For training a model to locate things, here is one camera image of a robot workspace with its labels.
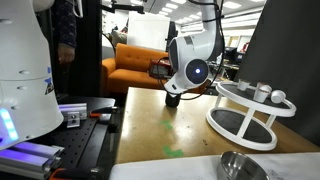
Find aluminium extrusion bar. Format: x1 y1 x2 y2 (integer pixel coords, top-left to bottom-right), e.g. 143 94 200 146
0 142 66 180
58 102 89 116

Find whiteboard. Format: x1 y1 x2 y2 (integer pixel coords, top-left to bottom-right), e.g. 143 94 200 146
126 11 172 52

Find red black device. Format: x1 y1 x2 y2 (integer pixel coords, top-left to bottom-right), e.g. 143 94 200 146
148 58 173 80

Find small white cup lying sideways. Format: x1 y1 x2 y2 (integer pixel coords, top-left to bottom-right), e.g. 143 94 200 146
270 89 287 105

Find metal bowl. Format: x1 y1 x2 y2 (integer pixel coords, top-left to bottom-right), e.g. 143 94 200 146
216 150 271 180

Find black computer monitor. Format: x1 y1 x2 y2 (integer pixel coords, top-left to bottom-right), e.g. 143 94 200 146
224 46 239 63

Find black mug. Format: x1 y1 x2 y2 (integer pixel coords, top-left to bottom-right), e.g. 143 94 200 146
165 93 183 109

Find black curtain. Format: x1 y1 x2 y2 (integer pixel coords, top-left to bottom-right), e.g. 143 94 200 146
237 0 320 148

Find orange sofa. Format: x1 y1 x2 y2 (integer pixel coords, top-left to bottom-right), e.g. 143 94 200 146
100 42 175 96

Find white cloth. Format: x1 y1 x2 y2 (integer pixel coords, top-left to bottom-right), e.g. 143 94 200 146
109 152 320 180

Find white two-tier round stand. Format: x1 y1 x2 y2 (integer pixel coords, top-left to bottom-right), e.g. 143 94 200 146
205 80 298 152

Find black clamp with orange handle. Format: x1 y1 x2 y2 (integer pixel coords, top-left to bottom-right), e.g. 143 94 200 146
89 105 119 119
49 167 104 180

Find person in dark clothes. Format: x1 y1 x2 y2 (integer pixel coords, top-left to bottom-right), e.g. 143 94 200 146
53 0 80 66

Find silver corner bracket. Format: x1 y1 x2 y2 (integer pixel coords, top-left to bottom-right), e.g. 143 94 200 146
66 111 82 129

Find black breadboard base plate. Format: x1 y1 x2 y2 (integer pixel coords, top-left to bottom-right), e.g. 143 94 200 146
31 96 116 180

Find black metal frame post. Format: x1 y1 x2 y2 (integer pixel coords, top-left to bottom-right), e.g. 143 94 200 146
68 0 103 98

